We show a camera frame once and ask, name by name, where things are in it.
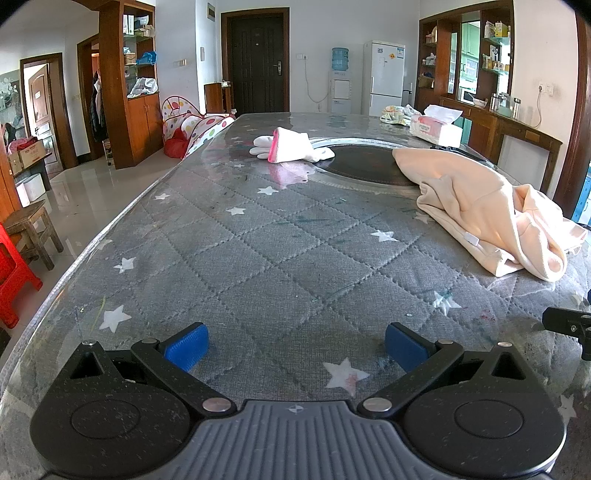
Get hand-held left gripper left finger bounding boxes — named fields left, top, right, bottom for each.
left=69, top=322, right=236, bottom=416

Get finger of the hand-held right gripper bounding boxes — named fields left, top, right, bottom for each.
left=542, top=307, right=591, bottom=361

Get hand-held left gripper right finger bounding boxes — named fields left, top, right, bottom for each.
left=358, top=322, right=525, bottom=417

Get cream fleece garment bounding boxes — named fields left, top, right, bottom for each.
left=392, top=148, right=589, bottom=282

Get blue rack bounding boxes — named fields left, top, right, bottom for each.
left=573, top=175, right=591, bottom=227

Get round black hotplate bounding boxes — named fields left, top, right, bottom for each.
left=318, top=144, right=423, bottom=186

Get red plastic stool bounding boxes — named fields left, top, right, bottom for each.
left=0, top=223, right=43, bottom=329

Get wooden sideboard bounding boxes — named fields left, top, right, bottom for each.
left=438, top=95, right=563, bottom=195

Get wooden stool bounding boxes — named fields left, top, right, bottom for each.
left=2, top=200, right=64, bottom=271

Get white glove pink cuff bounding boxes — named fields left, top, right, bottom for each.
left=249, top=135, right=277, bottom=158
left=268, top=128, right=335, bottom=164

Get polka dot play tent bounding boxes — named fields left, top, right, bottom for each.
left=161, top=95, right=236, bottom=160

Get pink white tissue box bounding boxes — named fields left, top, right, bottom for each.
left=409, top=104, right=463, bottom=147

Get white storage box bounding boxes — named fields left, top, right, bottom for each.
left=16, top=174, right=47, bottom=207

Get tall wooden shelf cabinet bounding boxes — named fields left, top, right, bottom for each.
left=99, top=0, right=162, bottom=170

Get floral cloth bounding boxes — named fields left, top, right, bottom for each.
left=379, top=104, right=423, bottom=126

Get low wooden cabinet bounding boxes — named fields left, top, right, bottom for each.
left=0, top=154, right=21, bottom=222

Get cardboard box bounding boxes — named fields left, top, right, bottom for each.
left=8, top=139, right=47, bottom=169

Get small wooden side cabinet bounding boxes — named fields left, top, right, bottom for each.
left=204, top=82, right=234, bottom=114

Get hanging dark coats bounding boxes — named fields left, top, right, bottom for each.
left=89, top=69, right=109, bottom=144

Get white plastic bag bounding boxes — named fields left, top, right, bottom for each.
left=127, top=78, right=158, bottom=99

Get white water dispenser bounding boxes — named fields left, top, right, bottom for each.
left=329, top=70, right=363, bottom=114

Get white refrigerator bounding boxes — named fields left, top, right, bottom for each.
left=361, top=41, right=406, bottom=117

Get brown interior door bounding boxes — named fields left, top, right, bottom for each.
left=21, top=53, right=77, bottom=171

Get dark entrance door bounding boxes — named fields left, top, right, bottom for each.
left=221, top=8, right=291, bottom=114

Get dark wooden door frame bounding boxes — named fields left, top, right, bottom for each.
left=554, top=0, right=591, bottom=217

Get floral wall picture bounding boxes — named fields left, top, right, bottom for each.
left=0, top=69, right=24, bottom=139

